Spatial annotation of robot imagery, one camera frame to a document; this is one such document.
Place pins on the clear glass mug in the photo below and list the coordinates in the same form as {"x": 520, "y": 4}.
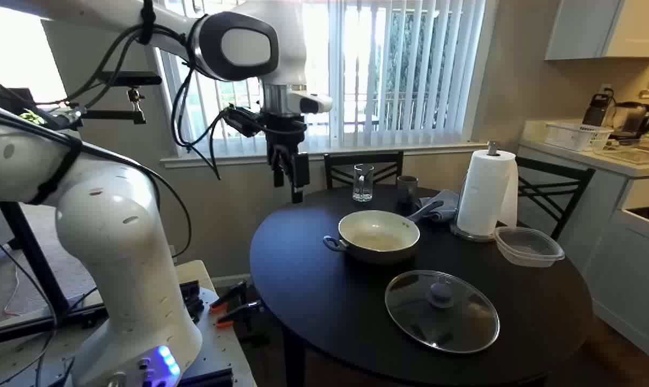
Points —
{"x": 362, "y": 185}

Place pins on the grey pot cream interior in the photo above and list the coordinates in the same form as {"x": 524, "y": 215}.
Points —
{"x": 379, "y": 233}

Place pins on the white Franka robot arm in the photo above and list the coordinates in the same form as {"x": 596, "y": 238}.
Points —
{"x": 117, "y": 238}

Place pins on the blue folded cloth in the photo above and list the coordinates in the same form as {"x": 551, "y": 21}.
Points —
{"x": 439, "y": 205}

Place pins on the white vertical window blinds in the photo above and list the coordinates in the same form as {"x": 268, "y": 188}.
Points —
{"x": 403, "y": 72}

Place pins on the white kitchen counter unit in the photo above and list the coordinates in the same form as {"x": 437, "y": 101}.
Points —
{"x": 627, "y": 243}

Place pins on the black electric kettle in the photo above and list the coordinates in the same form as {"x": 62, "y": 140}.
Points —
{"x": 635, "y": 122}

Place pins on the orange black clamps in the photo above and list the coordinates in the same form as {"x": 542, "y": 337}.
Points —
{"x": 235, "y": 303}

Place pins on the black bottle on counter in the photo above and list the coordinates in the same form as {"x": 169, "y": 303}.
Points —
{"x": 599, "y": 109}

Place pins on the white upper kitchen cabinet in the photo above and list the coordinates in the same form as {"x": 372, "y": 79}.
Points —
{"x": 605, "y": 28}

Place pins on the robot mounting table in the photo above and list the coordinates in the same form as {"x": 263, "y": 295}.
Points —
{"x": 224, "y": 344}

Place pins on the black camera stand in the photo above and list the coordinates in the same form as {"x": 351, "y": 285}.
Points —
{"x": 24, "y": 243}

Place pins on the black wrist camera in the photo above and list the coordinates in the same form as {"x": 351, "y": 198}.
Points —
{"x": 241, "y": 122}

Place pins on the white paper towel roll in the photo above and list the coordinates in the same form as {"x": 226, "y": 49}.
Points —
{"x": 486, "y": 190}

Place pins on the grey ceramic mug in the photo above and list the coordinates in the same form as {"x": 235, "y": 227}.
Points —
{"x": 407, "y": 194}

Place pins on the green potted plant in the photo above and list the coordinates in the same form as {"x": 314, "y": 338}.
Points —
{"x": 36, "y": 114}

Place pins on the clear storage box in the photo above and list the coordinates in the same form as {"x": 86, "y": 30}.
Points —
{"x": 574, "y": 137}

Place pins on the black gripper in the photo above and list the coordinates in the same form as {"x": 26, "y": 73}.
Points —
{"x": 287, "y": 140}

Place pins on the clear plastic food container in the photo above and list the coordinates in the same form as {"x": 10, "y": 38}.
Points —
{"x": 529, "y": 247}

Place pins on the glass lid with black knob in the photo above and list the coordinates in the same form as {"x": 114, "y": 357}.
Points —
{"x": 443, "y": 313}

